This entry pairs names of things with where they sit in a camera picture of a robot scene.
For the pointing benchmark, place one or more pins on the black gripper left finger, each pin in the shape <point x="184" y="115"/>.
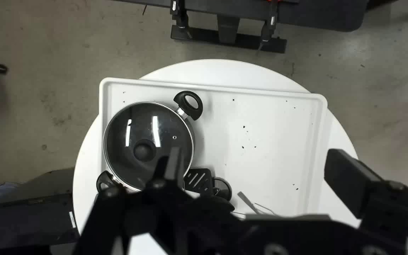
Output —
<point x="166" y="202"/>

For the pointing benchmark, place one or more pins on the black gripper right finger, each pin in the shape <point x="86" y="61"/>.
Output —
<point x="364" y="188"/>

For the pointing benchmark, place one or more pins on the glass pot lid black knob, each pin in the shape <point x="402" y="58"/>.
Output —
<point x="133" y="127"/>

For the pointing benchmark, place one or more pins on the black slotted spatula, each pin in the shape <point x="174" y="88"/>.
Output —
<point x="197" y="178"/>

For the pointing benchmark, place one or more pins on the white plastic tray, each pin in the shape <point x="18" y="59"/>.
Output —
<point x="261" y="156"/>

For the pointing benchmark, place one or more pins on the black cart with clamps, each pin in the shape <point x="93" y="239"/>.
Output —
<point x="227" y="35"/>

